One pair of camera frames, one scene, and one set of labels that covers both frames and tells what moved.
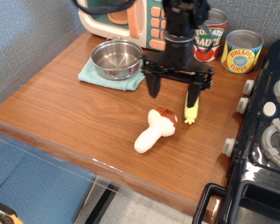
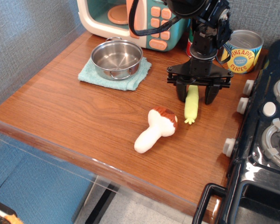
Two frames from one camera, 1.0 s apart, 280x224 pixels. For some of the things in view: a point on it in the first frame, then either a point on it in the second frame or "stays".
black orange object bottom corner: [2, 213] stays
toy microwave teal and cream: [142, 23] stays
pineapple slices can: [241, 51] stays
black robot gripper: [178, 62] → [199, 71]
